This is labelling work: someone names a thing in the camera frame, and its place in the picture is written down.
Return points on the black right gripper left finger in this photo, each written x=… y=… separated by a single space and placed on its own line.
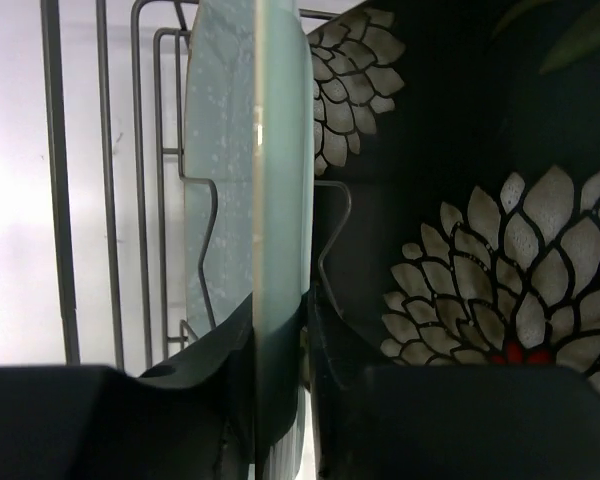
x=188 y=417

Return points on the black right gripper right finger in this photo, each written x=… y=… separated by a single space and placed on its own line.
x=374 y=419

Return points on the black floral square plate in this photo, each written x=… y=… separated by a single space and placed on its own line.
x=457 y=162

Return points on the light green rectangular plate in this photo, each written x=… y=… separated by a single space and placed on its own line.
x=248 y=173

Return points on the grey wire dish rack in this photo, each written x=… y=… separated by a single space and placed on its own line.
x=58 y=161

